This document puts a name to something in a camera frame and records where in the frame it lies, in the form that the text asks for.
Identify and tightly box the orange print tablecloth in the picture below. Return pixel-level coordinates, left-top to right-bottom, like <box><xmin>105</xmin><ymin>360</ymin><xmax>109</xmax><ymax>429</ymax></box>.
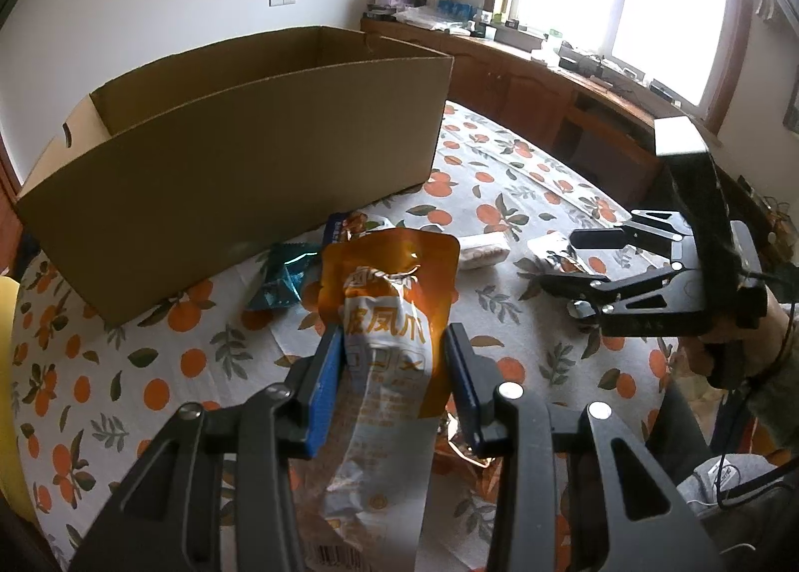
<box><xmin>9</xmin><ymin>100</ymin><xmax>688</xmax><ymax>572</ymax></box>

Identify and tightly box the person's grey clothing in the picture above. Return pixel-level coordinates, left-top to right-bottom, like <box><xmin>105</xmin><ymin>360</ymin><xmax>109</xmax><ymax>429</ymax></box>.
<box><xmin>677</xmin><ymin>456</ymin><xmax>799</xmax><ymax>572</ymax></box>

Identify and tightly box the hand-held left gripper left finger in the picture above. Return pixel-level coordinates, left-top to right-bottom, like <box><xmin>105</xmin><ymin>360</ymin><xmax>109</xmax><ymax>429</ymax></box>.
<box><xmin>68</xmin><ymin>325</ymin><xmax>347</xmax><ymax>572</ymax></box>

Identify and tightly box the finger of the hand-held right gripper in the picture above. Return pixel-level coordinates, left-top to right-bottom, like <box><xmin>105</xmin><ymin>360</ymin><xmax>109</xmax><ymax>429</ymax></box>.
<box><xmin>571</xmin><ymin>208</ymin><xmax>697</xmax><ymax>267</ymax></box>
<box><xmin>538</xmin><ymin>263</ymin><xmax>709</xmax><ymax>336</ymax></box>

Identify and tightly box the person's right hand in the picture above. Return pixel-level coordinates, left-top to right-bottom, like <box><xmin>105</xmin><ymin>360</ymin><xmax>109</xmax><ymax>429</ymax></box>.
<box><xmin>680</xmin><ymin>291</ymin><xmax>799</xmax><ymax>386</ymax></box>

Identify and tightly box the teal snack packet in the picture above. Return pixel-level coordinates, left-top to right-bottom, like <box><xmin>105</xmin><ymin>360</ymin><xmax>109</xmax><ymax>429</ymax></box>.
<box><xmin>243</xmin><ymin>241</ymin><xmax>322</xmax><ymax>312</ymax></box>

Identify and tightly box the person's right forearm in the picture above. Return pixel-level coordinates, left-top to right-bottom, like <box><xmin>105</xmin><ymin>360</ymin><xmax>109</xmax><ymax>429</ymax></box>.
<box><xmin>749</xmin><ymin>335</ymin><xmax>799</xmax><ymax>461</ymax></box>

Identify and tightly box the white printed snack packet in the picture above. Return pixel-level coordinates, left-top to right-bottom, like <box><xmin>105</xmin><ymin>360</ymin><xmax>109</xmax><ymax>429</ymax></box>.
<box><xmin>527</xmin><ymin>233</ymin><xmax>591</xmax><ymax>279</ymax></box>

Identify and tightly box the brown cardboard box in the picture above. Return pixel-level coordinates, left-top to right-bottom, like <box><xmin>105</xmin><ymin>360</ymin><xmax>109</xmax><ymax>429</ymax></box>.
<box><xmin>13</xmin><ymin>25</ymin><xmax>454</xmax><ymax>328</ymax></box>

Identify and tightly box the yellow plush toy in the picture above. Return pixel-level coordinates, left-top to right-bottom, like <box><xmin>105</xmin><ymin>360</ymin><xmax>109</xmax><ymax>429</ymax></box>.
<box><xmin>0</xmin><ymin>275</ymin><xmax>29</xmax><ymax>517</ymax></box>

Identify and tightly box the stack of pink boxes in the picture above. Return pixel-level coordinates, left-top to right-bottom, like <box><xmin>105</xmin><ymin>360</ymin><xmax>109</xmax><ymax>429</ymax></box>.
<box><xmin>368</xmin><ymin>0</ymin><xmax>425</xmax><ymax>17</ymax></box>

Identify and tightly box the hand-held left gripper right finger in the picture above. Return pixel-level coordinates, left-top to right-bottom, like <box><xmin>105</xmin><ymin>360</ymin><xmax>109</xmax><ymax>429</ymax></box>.
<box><xmin>443</xmin><ymin>322</ymin><xmax>719</xmax><ymax>572</ymax></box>

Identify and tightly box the wooden slatted wardrobe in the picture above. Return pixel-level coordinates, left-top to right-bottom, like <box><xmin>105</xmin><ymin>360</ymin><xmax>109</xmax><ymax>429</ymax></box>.
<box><xmin>0</xmin><ymin>138</ymin><xmax>18</xmax><ymax>217</ymax></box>

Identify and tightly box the clear plastic bag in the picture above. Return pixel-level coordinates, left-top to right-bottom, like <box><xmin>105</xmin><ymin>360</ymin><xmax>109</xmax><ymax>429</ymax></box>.
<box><xmin>396</xmin><ymin>6</ymin><xmax>475</xmax><ymax>29</ymax></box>

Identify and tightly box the black cable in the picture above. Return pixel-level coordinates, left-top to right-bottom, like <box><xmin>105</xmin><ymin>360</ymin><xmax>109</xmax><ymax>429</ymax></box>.
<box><xmin>715</xmin><ymin>297</ymin><xmax>799</xmax><ymax>511</ymax></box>

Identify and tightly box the blue orange snack packet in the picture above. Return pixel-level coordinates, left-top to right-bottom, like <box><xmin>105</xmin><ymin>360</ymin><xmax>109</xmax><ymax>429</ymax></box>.
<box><xmin>325</xmin><ymin>211</ymin><xmax>391</xmax><ymax>245</ymax></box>

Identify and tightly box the wooden sideboard cabinet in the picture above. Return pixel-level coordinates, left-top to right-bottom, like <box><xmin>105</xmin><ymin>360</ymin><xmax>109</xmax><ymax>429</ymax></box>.
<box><xmin>361</xmin><ymin>16</ymin><xmax>719</xmax><ymax>198</ymax></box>

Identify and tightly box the window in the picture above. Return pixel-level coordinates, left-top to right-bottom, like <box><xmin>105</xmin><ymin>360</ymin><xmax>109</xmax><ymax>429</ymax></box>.
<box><xmin>487</xmin><ymin>0</ymin><xmax>756</xmax><ymax>129</ymax></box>

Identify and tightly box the small white snack packet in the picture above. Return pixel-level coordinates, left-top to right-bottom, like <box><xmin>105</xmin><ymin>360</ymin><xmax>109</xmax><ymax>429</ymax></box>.
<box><xmin>458</xmin><ymin>233</ymin><xmax>509</xmax><ymax>273</ymax></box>

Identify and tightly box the golden crinkled wrapper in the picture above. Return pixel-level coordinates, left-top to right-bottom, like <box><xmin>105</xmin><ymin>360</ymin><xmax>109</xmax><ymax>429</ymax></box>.
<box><xmin>430</xmin><ymin>410</ymin><xmax>506</xmax><ymax>476</ymax></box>

